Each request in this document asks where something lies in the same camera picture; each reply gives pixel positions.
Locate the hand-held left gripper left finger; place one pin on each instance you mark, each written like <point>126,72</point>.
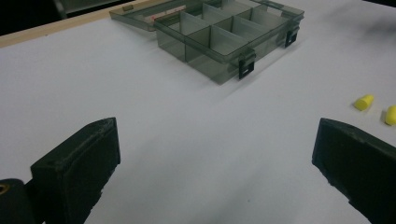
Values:
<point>77,168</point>

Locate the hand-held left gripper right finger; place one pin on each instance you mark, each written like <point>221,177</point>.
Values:
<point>358,161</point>

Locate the grey transparent compartment box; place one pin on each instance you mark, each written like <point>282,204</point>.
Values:
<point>218,40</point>

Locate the yellow foam earplug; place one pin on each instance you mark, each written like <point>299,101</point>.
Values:
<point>363,103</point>
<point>391,115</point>

